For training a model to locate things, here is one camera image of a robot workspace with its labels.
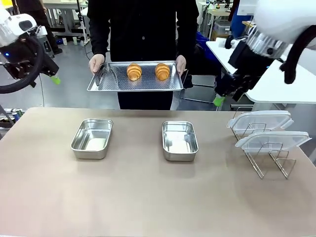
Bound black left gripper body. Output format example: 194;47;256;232
0;37;46;80

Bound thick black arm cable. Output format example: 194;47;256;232
0;37;45;94
279;24;316;85

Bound silver metal tongs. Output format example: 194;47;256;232
94;64;117;87

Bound person right forearm black sleeve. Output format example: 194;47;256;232
87;14;111;57

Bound black metal-frame chair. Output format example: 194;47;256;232
179;71;223;104

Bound metal wire lid rack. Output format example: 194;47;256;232
231;106;297;179

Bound person right hand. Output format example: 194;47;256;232
88;54;106;76

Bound rectangular stainless steel container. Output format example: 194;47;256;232
70;118;114;160
161;120;199;162

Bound silver textured baking tray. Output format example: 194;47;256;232
86;60;185;92

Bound person left hand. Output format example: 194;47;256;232
175;54;187;76

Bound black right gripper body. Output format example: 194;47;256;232
228;42;275;83

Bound white background table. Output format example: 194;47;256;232
205;39;316;105

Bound background person in dark clothes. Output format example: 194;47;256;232
17;0;64;55

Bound golden croissant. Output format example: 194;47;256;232
155;62;171;81
126;63;143;81

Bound clear plastic clip lid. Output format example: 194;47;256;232
235;130;313;152
227;110;295;136

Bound person left forearm black sleeve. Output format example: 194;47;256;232
175;14;200;58

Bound person torso in black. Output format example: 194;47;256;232
86;0;200;111

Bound shelf of drink cans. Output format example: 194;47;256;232
0;107;25;129

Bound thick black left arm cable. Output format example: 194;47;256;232
0;37;45;94

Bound grey plastic stool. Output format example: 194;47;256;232
37;34;56;59

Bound translucent plastic storage box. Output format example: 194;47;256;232
212;20;233;41

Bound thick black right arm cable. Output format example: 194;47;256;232
279;24;316;85

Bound thin black floor cable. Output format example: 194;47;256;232
38;74;46;107

